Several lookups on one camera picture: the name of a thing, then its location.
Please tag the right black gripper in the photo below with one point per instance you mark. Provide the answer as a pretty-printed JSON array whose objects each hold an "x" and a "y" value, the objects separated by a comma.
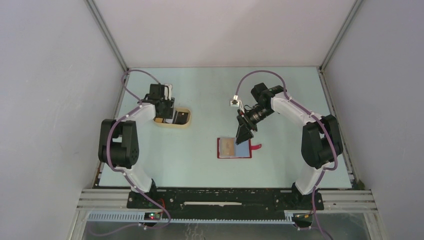
[{"x": 243, "y": 133}]

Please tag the controller board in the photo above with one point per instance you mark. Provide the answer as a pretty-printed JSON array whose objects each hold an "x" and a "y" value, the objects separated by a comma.
[
  {"x": 303, "y": 217},
  {"x": 153, "y": 216}
]

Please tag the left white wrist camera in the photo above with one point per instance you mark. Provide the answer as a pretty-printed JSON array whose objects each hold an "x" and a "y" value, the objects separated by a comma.
[{"x": 168, "y": 91}]

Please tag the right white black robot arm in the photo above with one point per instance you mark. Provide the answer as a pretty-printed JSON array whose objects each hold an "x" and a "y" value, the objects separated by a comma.
[{"x": 321, "y": 142}]

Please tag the white cable duct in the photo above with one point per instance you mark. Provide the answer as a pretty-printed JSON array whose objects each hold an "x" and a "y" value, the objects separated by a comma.
[{"x": 143, "y": 217}]

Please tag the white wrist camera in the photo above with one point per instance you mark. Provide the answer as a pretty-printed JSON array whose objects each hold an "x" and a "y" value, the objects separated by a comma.
[
  {"x": 236, "y": 102},
  {"x": 168, "y": 91}
]

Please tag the aluminium frame rail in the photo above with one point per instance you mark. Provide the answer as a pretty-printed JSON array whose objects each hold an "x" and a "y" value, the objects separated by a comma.
[{"x": 334, "y": 201}]

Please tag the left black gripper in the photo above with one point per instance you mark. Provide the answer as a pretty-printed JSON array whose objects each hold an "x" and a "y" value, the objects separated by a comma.
[{"x": 168, "y": 114}]

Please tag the right controller board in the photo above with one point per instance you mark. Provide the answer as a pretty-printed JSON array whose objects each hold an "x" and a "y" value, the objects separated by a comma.
[{"x": 303, "y": 217}]

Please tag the beige oval tray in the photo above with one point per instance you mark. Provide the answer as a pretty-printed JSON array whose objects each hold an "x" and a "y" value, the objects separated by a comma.
[{"x": 168, "y": 123}]

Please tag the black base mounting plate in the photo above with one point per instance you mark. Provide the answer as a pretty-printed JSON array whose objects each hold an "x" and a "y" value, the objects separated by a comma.
[{"x": 233, "y": 204}]

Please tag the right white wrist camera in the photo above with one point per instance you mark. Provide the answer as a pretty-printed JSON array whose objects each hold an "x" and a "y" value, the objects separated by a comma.
[{"x": 236, "y": 102}]

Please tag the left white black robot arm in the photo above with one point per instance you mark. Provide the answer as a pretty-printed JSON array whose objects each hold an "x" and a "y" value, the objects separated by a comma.
[{"x": 118, "y": 141}]

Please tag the red leather card holder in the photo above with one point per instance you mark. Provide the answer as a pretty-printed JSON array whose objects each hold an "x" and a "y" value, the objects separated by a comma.
[{"x": 242, "y": 151}]

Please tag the left controller board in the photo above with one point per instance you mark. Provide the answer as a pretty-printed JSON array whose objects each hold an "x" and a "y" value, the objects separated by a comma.
[{"x": 153, "y": 216}]

